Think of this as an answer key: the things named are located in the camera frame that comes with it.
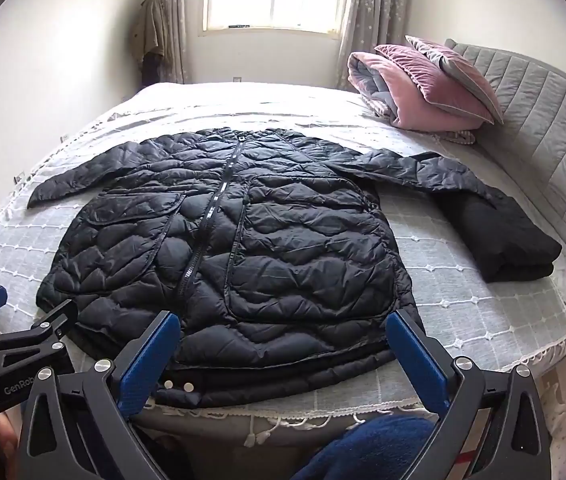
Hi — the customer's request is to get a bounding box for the left grey curtain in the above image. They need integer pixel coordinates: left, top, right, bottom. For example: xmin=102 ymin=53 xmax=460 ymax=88
xmin=158 ymin=0 xmax=190 ymax=84

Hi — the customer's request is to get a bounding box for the right grey curtain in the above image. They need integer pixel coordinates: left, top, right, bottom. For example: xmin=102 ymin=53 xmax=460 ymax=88
xmin=334 ymin=0 xmax=410 ymax=91

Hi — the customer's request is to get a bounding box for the black quilted puffer jacket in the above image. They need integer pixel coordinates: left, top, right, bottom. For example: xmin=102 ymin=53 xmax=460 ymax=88
xmin=29 ymin=128 xmax=490 ymax=408

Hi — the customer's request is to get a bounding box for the pink grey folded blanket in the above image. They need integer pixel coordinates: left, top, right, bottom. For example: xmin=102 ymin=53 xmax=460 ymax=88
xmin=347 ymin=52 xmax=484 ymax=132

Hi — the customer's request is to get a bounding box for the pink velvet pillow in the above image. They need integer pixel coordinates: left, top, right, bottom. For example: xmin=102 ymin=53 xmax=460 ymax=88
xmin=374 ymin=44 xmax=495 ymax=124

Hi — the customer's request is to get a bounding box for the folded black garment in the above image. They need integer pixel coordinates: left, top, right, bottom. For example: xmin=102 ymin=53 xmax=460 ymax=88
xmin=430 ymin=188 xmax=562 ymax=283

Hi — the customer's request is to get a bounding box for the grey quilted headboard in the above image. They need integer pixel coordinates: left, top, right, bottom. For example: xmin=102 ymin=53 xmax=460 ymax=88
xmin=445 ymin=38 xmax=566 ymax=245

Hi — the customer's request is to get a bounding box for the dark blue fuzzy clothing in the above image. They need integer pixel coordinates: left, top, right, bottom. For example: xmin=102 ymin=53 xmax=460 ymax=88
xmin=293 ymin=415 xmax=434 ymax=480

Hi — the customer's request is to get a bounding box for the hanging beige coat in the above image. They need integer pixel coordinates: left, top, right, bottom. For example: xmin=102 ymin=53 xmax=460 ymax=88
xmin=130 ymin=0 xmax=166 ymax=87

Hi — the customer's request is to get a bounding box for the grey curtain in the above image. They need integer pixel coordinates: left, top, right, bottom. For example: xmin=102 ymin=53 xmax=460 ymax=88
xmin=158 ymin=0 xmax=190 ymax=84
xmin=334 ymin=0 xmax=410 ymax=91

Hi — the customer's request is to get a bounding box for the grey pink pillow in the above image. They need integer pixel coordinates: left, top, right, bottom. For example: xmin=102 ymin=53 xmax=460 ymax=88
xmin=405 ymin=35 xmax=504 ymax=125

